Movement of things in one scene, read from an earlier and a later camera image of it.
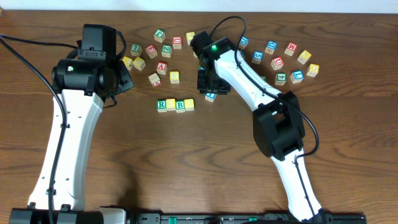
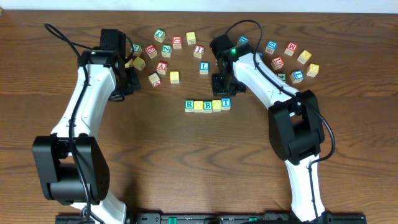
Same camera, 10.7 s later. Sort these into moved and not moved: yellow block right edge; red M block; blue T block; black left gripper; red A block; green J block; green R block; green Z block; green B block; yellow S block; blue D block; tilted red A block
Moved: green R block; green B block; blue T block; black left gripper
Not moved: yellow block right edge; red M block; blue D block; green J block; red A block; yellow S block; green Z block; tilted red A block
